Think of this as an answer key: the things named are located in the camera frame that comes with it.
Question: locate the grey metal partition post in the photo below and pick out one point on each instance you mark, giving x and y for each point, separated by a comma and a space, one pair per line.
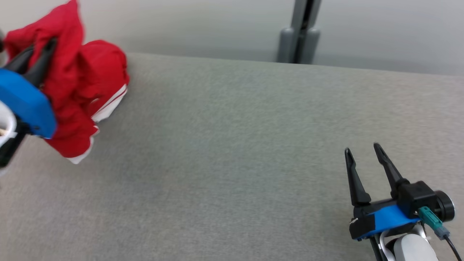
299, 36

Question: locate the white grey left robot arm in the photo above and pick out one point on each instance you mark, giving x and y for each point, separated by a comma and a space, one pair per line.
5, 130

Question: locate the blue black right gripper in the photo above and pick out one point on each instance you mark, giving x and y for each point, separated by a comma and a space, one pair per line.
384, 219

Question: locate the red jersey with white trim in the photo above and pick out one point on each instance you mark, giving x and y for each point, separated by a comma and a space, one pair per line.
90, 72

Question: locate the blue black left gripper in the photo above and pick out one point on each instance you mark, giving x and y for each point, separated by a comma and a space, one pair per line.
29, 105

